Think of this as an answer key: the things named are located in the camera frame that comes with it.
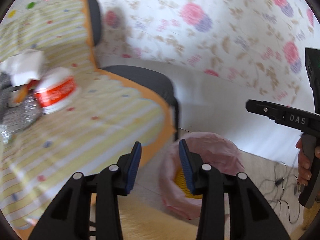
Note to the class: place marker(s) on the silver foil wrapper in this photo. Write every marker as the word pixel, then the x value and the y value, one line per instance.
pixel 17 119

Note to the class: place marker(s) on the yellow striped plastic cover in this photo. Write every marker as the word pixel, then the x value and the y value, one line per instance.
pixel 101 123

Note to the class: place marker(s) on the right hand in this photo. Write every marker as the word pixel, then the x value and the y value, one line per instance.
pixel 304 164

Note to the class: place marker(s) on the red white paper cup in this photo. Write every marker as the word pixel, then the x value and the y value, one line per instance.
pixel 56 90

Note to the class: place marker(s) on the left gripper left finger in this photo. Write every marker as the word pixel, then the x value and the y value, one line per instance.
pixel 87 206

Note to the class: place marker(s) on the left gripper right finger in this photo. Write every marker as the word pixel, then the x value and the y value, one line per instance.
pixel 251 216

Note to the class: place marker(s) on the dark grey office chair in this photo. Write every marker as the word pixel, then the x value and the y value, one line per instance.
pixel 155 81

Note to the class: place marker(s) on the floral wall sheet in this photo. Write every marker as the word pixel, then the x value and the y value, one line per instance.
pixel 258 44

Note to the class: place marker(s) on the pink lined trash bin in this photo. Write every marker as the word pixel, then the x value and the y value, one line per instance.
pixel 213 149

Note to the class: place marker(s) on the grey knitted cloth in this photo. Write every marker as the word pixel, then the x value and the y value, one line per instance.
pixel 6 94

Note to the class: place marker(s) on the orange snack wrapper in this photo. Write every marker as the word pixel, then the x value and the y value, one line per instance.
pixel 23 92

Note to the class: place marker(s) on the yellow foam fruit net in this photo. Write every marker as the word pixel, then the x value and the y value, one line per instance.
pixel 181 183

